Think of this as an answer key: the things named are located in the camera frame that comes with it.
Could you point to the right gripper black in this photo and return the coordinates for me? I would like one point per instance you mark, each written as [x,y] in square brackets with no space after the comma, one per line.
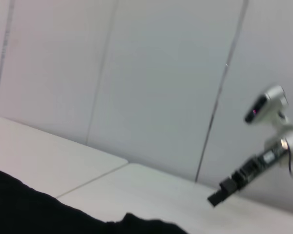
[258,163]

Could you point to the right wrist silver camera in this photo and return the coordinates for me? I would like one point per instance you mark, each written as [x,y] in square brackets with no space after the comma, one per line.
[266,104]

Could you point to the black shirt with white print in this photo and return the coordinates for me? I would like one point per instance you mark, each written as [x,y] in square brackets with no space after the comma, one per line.
[39,212]

